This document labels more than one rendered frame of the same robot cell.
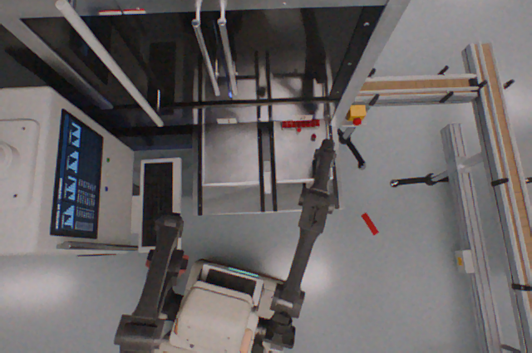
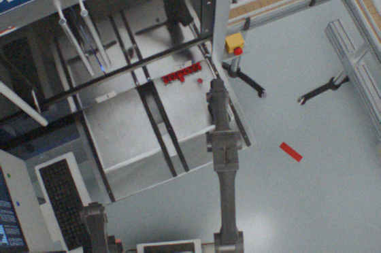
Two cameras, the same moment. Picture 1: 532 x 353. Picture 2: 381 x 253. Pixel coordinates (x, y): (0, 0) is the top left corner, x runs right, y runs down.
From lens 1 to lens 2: 0.33 m
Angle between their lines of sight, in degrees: 3
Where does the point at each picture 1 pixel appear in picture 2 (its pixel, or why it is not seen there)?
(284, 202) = (194, 158)
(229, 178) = (128, 154)
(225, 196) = (131, 174)
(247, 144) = (134, 113)
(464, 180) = (361, 73)
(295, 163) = (190, 115)
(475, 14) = not seen: outside the picture
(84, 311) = not seen: outside the picture
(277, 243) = (201, 208)
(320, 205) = (228, 144)
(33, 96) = not seen: outside the picture
